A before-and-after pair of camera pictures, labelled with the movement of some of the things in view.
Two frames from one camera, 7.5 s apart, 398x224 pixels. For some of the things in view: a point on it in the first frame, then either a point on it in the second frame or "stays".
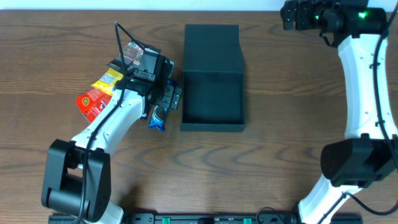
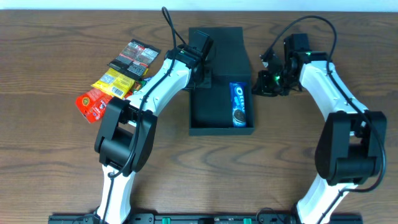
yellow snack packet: [107, 81] stays
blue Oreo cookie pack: [157, 121] to [238, 98]
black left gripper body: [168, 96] to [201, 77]
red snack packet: [92, 103] stays
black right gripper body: [300, 17] to [266, 83]
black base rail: [206, 218] stays
